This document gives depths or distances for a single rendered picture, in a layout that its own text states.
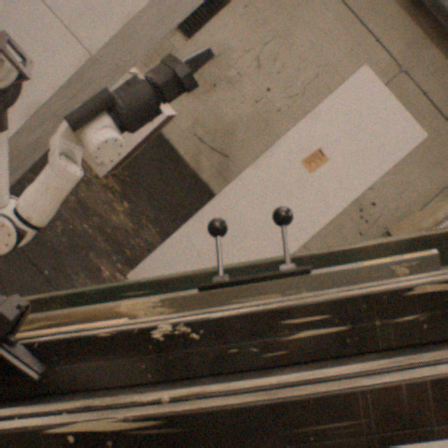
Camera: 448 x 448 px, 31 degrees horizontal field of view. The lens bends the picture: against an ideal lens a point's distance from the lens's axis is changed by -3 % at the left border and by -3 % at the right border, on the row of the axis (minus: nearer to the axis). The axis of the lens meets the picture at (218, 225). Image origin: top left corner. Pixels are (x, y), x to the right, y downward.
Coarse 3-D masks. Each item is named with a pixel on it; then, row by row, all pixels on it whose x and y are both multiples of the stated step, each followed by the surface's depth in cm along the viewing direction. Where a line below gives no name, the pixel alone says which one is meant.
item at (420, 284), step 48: (336, 288) 97; (384, 288) 90; (432, 288) 89; (48, 336) 102; (96, 336) 97; (144, 336) 96; (192, 336) 95; (240, 336) 94; (288, 336) 93; (336, 336) 92; (384, 336) 91; (432, 336) 90; (0, 384) 101; (48, 384) 99; (96, 384) 98
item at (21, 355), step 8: (8, 336) 96; (8, 344) 96; (16, 344) 97; (8, 352) 95; (16, 352) 95; (24, 352) 97; (16, 360) 95; (24, 360) 95; (32, 360) 96; (32, 368) 95; (40, 368) 96; (40, 376) 95
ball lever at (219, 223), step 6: (210, 222) 148; (216, 222) 147; (222, 222) 148; (210, 228) 148; (216, 228) 147; (222, 228) 147; (210, 234) 148; (216, 234) 148; (222, 234) 148; (216, 240) 148; (222, 264) 145; (222, 270) 145; (216, 276) 144; (222, 276) 144; (228, 276) 144; (216, 282) 143
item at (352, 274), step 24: (360, 264) 139; (384, 264) 136; (408, 264) 135; (432, 264) 135; (240, 288) 141; (264, 288) 140; (288, 288) 140; (312, 288) 139; (48, 312) 153; (72, 312) 148; (96, 312) 147; (120, 312) 146; (144, 312) 145; (168, 312) 144
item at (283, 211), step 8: (280, 208) 145; (288, 208) 146; (272, 216) 146; (280, 216) 145; (288, 216) 145; (280, 224) 145; (288, 224) 146; (288, 248) 143; (288, 256) 143; (288, 264) 142
